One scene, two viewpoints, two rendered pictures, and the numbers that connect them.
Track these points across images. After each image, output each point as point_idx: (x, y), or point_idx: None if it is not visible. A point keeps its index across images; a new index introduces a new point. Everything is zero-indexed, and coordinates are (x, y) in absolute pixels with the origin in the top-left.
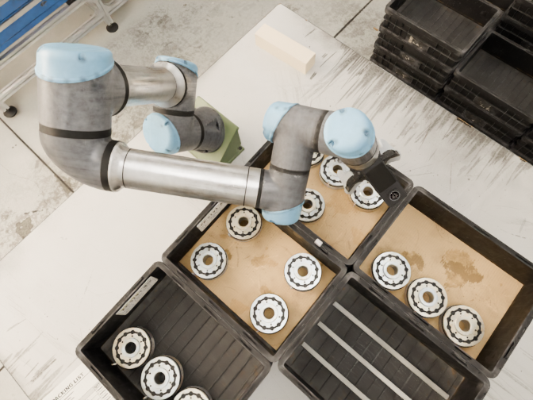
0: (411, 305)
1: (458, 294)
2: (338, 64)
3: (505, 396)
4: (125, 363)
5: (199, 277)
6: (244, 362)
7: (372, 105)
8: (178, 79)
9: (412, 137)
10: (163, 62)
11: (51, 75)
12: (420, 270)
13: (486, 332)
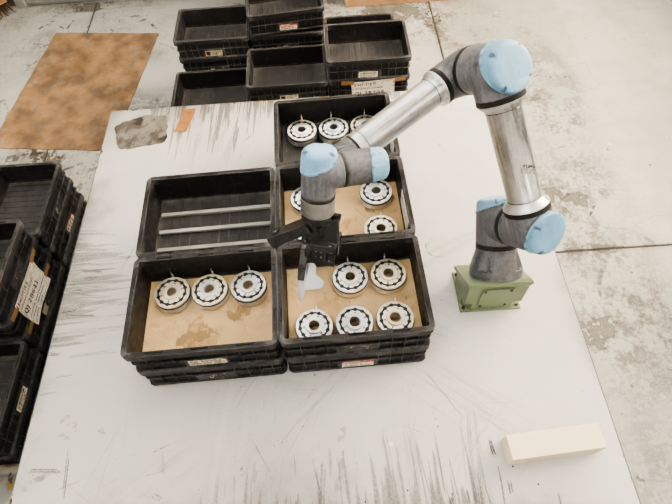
0: (217, 275)
1: (188, 317)
2: (484, 489)
3: (113, 311)
4: (359, 118)
5: None
6: None
7: (400, 469)
8: (517, 208)
9: (328, 467)
10: (543, 205)
11: (493, 41)
12: (227, 311)
13: (151, 309)
